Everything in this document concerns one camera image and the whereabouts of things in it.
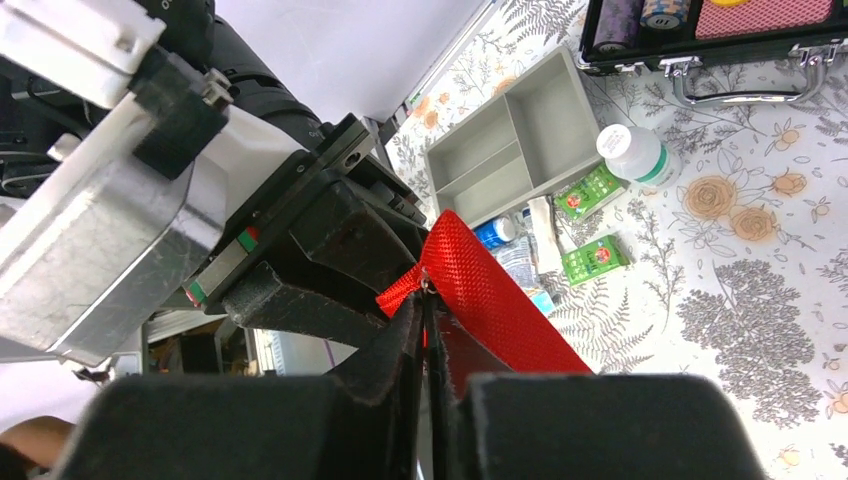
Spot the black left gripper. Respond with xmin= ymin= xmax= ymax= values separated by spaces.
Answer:
xmin=184 ymin=116 xmax=426 ymax=347

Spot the green sachet lower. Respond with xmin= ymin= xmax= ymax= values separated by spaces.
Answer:
xmin=561 ymin=234 xmax=631 ymax=287

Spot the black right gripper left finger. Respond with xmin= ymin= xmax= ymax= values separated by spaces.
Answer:
xmin=54 ymin=294 xmax=424 ymax=479

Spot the white pill bottle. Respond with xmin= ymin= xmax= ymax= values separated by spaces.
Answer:
xmin=596 ymin=124 xmax=683 ymax=190

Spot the green sachet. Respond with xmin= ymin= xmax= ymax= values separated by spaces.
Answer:
xmin=554 ymin=163 xmax=625 ymax=222
xmin=561 ymin=234 xmax=631 ymax=287

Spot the red first aid pouch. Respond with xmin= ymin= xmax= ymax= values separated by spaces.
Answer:
xmin=376 ymin=210 xmax=592 ymax=374

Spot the clear plastic bag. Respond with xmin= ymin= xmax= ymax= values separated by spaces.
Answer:
xmin=493 ymin=236 xmax=555 ymax=317

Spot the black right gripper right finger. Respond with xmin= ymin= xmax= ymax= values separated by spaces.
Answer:
xmin=425 ymin=296 xmax=765 ymax=479

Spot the operator hand in background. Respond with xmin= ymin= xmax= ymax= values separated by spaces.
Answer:
xmin=1 ymin=416 xmax=76 ymax=479

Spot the white blue-label bottle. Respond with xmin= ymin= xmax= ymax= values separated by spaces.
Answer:
xmin=474 ymin=216 xmax=517 ymax=250

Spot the green sachet upper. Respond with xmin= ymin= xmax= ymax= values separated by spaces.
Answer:
xmin=554 ymin=163 xmax=625 ymax=222

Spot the grey plastic tray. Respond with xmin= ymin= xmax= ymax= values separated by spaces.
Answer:
xmin=425 ymin=46 xmax=601 ymax=227

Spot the black poker chip case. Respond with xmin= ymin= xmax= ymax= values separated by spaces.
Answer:
xmin=577 ymin=0 xmax=847 ymax=108

